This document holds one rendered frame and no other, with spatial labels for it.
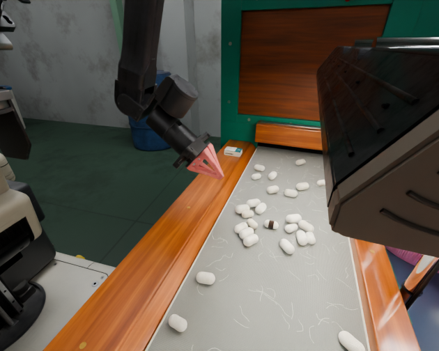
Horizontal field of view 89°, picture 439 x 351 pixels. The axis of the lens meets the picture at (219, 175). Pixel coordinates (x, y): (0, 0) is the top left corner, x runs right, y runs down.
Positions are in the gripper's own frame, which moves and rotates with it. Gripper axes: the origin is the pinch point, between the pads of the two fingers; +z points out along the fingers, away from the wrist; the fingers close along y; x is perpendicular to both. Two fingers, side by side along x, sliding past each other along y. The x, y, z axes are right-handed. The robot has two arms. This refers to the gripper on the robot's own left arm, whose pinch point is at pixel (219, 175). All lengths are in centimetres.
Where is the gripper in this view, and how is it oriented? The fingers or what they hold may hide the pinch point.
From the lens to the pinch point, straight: 50.9
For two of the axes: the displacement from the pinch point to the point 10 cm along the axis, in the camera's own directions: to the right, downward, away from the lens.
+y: 3.5, -4.8, 8.1
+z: 7.2, 6.9, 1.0
